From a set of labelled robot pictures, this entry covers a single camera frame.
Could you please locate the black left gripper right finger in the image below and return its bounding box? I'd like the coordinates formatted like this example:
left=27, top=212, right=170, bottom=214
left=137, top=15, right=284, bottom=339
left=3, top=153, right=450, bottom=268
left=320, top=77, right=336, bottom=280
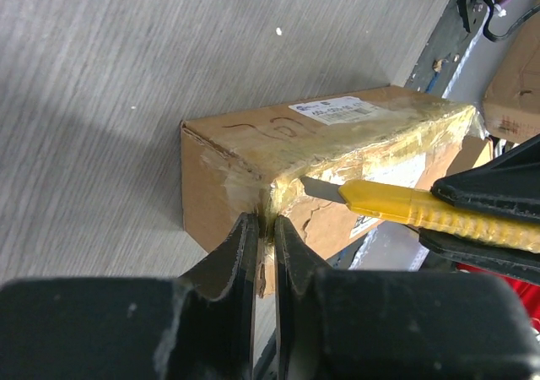
left=274, top=216, right=539, bottom=379

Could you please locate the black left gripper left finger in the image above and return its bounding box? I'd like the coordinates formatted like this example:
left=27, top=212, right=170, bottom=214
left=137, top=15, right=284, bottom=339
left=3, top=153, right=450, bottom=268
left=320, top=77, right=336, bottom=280
left=1, top=214, right=258, bottom=379

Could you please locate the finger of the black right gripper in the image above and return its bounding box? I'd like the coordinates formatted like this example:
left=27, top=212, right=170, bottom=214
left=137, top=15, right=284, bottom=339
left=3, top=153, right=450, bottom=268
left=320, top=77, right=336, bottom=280
left=418, top=228, right=539, bottom=283
left=430, top=136, right=539, bottom=224

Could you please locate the yellow utility knife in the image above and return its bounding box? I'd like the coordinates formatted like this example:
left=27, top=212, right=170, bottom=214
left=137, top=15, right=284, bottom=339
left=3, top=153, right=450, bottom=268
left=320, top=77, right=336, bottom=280
left=300, top=176, right=539, bottom=253

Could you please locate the brown cardboard express box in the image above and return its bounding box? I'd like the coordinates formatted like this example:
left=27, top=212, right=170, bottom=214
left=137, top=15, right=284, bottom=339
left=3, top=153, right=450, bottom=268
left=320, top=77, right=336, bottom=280
left=181, top=86, right=486, bottom=297

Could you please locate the cardboard box on floor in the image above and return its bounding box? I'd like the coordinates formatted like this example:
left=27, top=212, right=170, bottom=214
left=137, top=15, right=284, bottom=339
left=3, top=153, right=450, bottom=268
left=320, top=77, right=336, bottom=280
left=483, top=17, right=540, bottom=144

